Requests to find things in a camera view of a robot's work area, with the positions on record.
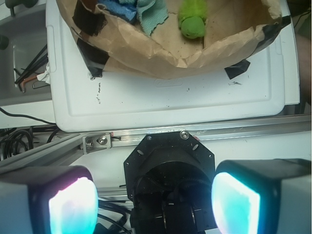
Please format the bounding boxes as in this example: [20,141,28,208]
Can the grey plastic tray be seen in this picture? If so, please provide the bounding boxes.
[0,10,51,106]

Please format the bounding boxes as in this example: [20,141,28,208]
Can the black tape piece left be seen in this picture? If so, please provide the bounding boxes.
[77,38,110,80]

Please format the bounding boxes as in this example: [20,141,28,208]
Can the brown paper bag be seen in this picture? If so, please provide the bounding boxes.
[57,0,291,79]

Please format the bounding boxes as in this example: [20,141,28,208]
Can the teal knitted cloth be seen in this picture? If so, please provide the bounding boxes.
[118,0,168,37]

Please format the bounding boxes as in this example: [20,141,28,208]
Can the white plastic bin lid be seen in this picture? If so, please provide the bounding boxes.
[46,0,300,132]

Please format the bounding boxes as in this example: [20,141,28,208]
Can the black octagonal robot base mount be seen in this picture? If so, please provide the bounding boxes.
[124,131,216,234]

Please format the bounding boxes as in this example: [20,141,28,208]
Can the green plush animal toy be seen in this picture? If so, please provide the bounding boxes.
[178,0,208,39]

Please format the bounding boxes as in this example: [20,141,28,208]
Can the metal corner bracket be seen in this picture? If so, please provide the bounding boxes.
[82,133,112,154]

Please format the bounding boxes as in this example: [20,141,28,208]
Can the black tape piece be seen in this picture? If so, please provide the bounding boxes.
[224,59,251,79]
[77,38,110,80]

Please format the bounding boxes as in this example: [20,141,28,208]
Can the black tape piece right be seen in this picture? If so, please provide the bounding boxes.
[224,59,251,79]

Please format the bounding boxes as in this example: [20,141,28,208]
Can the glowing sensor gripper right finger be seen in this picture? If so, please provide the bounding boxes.
[212,158,312,234]

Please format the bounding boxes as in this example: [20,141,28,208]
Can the aluminium extrusion rail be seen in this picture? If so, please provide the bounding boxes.
[0,114,312,179]

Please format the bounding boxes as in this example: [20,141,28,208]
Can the black cables bundle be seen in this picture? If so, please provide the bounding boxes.
[0,107,61,161]

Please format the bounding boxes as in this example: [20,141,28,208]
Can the orange handled hex key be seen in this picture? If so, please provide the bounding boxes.
[19,76,37,93]

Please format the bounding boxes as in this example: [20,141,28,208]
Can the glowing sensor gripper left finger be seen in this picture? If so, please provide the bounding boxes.
[0,166,98,234]

